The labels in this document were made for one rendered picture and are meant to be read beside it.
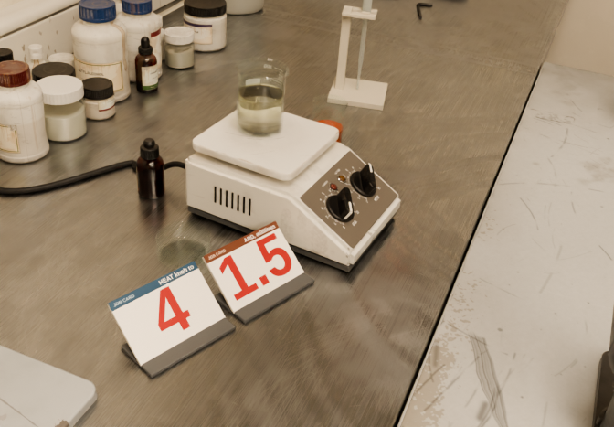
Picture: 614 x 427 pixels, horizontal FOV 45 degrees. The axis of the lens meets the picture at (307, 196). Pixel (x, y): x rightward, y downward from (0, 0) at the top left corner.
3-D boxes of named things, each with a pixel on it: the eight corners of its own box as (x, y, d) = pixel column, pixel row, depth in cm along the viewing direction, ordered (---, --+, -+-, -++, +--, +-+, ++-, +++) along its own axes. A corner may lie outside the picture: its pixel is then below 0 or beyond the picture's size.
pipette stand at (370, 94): (387, 88, 113) (398, 5, 106) (382, 111, 106) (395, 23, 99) (334, 80, 114) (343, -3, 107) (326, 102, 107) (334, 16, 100)
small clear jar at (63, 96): (29, 133, 94) (23, 84, 90) (68, 117, 98) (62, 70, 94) (60, 148, 91) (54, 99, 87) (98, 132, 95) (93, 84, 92)
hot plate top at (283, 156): (342, 136, 82) (343, 129, 82) (289, 184, 73) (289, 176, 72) (248, 107, 86) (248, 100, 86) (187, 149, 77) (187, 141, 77)
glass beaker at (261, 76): (223, 131, 80) (224, 59, 76) (257, 114, 84) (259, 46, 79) (267, 150, 77) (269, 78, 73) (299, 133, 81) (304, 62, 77)
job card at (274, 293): (314, 282, 73) (318, 249, 71) (244, 324, 67) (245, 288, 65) (271, 253, 76) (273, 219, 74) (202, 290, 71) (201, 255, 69)
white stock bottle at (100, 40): (92, 80, 108) (84, -10, 101) (139, 88, 107) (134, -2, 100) (68, 100, 102) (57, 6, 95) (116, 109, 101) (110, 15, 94)
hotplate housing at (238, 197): (399, 216, 84) (409, 154, 80) (349, 278, 74) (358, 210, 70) (231, 158, 92) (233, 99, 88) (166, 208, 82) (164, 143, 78)
